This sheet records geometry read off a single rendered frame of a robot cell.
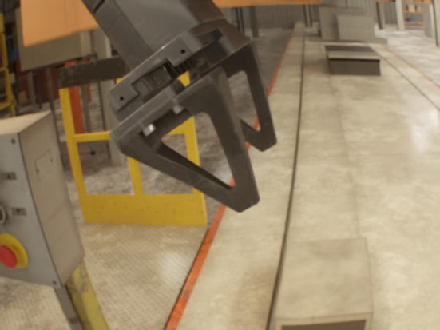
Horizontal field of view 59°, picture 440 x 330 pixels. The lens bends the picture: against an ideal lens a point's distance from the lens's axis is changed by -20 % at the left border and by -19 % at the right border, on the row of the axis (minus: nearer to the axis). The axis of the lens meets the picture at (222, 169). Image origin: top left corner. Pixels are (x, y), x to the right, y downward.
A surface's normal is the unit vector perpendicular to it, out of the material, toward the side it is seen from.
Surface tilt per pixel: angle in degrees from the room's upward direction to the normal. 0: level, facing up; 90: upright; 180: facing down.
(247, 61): 87
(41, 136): 90
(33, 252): 90
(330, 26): 90
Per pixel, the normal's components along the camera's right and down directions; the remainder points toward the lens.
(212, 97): 0.02, 0.63
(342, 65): -0.18, 0.37
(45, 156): 0.98, -0.04
